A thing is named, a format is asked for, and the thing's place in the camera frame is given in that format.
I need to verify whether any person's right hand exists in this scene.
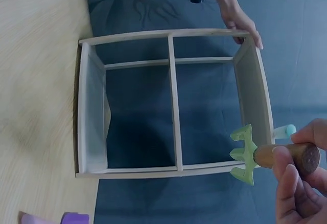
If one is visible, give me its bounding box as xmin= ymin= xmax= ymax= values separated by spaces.
xmin=271 ymin=118 xmax=327 ymax=224

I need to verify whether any person's left hand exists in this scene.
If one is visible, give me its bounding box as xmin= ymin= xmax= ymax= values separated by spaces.
xmin=217 ymin=0 xmax=264 ymax=51

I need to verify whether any green rake with wooden handle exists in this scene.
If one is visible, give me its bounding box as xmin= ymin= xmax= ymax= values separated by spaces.
xmin=229 ymin=123 xmax=321 ymax=186

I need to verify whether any pale wooden shelf box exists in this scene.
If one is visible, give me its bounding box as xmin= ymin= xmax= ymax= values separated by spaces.
xmin=75 ymin=29 xmax=276 ymax=179

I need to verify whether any white tube with teal cap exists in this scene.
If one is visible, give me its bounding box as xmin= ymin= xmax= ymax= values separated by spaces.
xmin=272 ymin=123 xmax=297 ymax=141

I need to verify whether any blue patterned cloth mat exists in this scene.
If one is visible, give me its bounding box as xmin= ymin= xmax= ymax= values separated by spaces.
xmin=83 ymin=0 xmax=327 ymax=224

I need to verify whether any purple block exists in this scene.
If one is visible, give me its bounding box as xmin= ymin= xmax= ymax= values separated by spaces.
xmin=60 ymin=212 xmax=90 ymax=224

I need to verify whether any pale purple flat object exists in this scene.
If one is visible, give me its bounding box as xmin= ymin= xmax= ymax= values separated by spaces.
xmin=19 ymin=210 xmax=56 ymax=224

